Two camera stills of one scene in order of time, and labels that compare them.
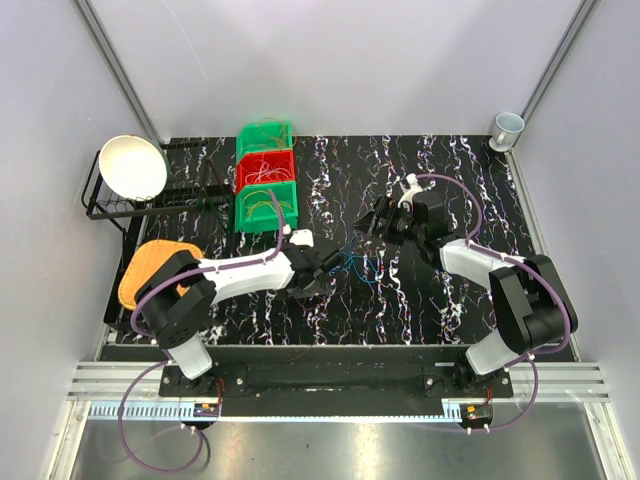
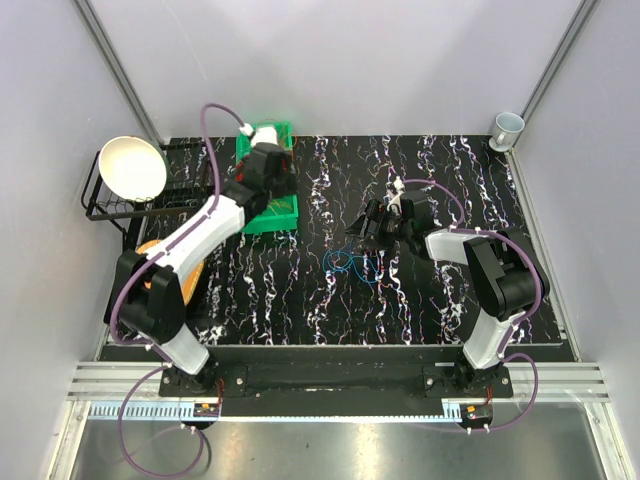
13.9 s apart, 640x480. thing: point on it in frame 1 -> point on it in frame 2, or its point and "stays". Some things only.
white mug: (507, 126) stays
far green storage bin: (264, 137) stays
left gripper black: (321, 287) -> (287, 176)
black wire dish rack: (193, 208) stays
